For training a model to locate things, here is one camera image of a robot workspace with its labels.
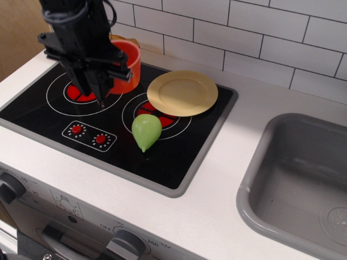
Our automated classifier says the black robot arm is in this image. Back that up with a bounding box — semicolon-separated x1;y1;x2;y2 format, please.
37;1;131;108

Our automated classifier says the yellow plastic plate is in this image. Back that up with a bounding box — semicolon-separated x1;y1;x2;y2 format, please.
147;70;219;116

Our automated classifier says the wooden side panel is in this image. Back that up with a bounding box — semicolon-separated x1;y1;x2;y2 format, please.
1;1;51;80

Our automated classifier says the right grey oven knob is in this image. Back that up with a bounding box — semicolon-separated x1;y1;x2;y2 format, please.
106;230;145;260

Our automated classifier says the amber transparent pot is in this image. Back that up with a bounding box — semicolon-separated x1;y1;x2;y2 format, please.
109;34;140;48

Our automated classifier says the red plastic cup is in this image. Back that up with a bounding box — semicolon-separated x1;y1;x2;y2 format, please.
108;39;141;95

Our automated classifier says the grey sink basin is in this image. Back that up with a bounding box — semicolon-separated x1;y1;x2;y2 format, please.
236;114;346;259

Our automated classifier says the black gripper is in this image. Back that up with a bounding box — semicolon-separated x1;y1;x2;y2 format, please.
37;1;131;109

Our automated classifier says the green plastic pear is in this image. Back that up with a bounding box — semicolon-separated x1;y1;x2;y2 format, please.
132;114;162;153

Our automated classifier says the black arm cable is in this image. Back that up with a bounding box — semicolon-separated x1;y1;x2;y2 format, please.
104;0;118;28

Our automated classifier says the black toy stovetop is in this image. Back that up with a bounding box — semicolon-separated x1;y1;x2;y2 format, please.
1;64;238;198

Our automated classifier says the left grey oven knob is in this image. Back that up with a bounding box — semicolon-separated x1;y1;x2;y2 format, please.
1;172;25;204

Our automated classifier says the grey oven door handle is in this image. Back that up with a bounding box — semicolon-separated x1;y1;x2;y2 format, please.
40;226;112;259

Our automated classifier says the grey oven knob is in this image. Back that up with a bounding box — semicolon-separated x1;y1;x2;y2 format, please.
1;172;25;204
106;230;145;260

